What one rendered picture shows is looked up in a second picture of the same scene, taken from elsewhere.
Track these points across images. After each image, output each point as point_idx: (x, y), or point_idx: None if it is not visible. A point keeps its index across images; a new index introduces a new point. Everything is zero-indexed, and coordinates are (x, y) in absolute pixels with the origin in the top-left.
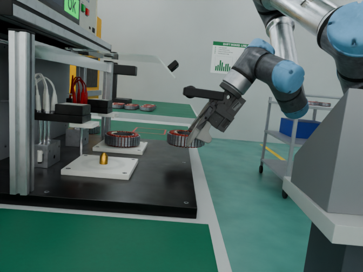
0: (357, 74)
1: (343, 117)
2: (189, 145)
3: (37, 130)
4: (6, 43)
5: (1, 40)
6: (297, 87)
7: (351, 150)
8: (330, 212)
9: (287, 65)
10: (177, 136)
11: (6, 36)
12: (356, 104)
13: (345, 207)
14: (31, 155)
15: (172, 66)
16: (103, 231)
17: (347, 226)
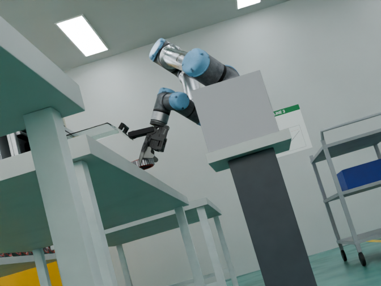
0: (210, 83)
1: (194, 105)
2: (142, 164)
3: None
4: (26, 134)
5: (24, 133)
6: (187, 104)
7: (206, 118)
8: None
9: (173, 95)
10: (132, 162)
11: (19, 139)
12: (198, 96)
13: (217, 148)
14: None
15: (121, 126)
16: None
17: (211, 152)
